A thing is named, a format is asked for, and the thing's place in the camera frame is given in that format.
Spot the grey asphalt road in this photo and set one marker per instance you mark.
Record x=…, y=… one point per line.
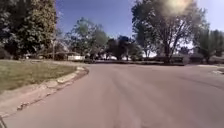
x=133, y=100

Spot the green grass lawn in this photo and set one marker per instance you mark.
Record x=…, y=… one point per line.
x=30, y=73

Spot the large green tree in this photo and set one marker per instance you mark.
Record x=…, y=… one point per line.
x=168, y=30

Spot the tall leafy tree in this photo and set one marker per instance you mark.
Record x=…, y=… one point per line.
x=26, y=26

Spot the broad green tree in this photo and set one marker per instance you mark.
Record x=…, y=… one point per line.
x=86, y=36

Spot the dark green trees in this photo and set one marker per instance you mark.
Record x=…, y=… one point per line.
x=121, y=48

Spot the pale low building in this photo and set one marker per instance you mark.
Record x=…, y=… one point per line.
x=76, y=57

